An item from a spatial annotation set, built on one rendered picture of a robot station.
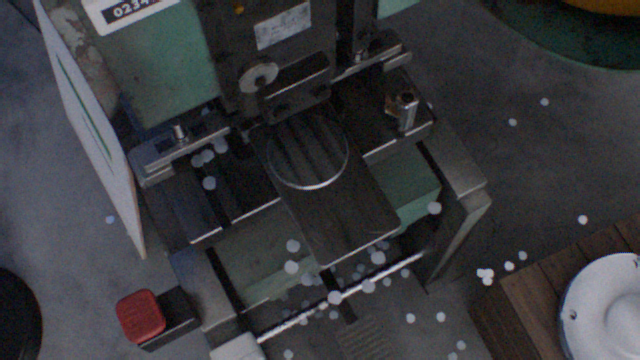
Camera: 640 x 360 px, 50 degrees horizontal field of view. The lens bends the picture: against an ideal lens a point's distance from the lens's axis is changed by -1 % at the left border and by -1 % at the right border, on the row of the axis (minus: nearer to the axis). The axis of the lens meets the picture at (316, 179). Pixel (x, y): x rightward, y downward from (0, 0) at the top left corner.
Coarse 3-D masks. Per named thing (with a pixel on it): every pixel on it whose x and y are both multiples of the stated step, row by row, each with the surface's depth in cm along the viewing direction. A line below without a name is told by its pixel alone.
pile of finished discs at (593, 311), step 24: (600, 264) 138; (624, 264) 138; (576, 288) 136; (600, 288) 136; (624, 288) 136; (576, 312) 135; (600, 312) 135; (624, 312) 134; (576, 336) 133; (600, 336) 133; (624, 336) 132
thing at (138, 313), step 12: (144, 288) 100; (120, 300) 100; (132, 300) 100; (144, 300) 100; (156, 300) 100; (120, 312) 99; (132, 312) 99; (144, 312) 99; (156, 312) 99; (132, 324) 98; (144, 324) 98; (156, 324) 98; (132, 336) 98; (144, 336) 98
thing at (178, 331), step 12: (180, 288) 106; (168, 300) 105; (180, 300) 105; (168, 312) 104; (180, 312) 104; (192, 312) 104; (168, 324) 104; (180, 324) 104; (192, 324) 106; (156, 336) 103; (168, 336) 105; (180, 336) 109; (144, 348) 105; (156, 348) 108
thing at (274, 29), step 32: (224, 0) 71; (256, 0) 73; (288, 0) 76; (320, 0) 79; (256, 32) 78; (288, 32) 82; (320, 32) 86; (256, 64) 83; (288, 64) 88; (320, 64) 88; (256, 96) 91; (288, 96) 89; (320, 96) 91
